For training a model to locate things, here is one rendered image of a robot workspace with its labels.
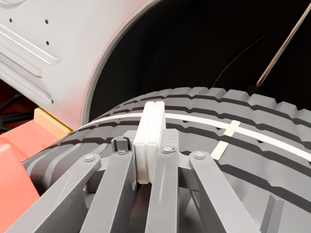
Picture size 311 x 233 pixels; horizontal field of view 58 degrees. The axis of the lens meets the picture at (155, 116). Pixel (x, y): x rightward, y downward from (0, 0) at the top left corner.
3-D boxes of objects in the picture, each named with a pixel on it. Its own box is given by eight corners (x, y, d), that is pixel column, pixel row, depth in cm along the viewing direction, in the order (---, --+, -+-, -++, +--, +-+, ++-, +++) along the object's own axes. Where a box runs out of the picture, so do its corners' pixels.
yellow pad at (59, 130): (96, 126, 95) (99, 114, 92) (65, 145, 84) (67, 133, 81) (66, 105, 99) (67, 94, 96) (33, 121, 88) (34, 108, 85)
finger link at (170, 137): (155, 170, 15) (212, 169, 15) (161, 128, 20) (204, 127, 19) (157, 192, 16) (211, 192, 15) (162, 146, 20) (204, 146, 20)
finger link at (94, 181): (133, 193, 16) (82, 193, 16) (143, 147, 21) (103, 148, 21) (130, 170, 15) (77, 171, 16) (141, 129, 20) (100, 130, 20)
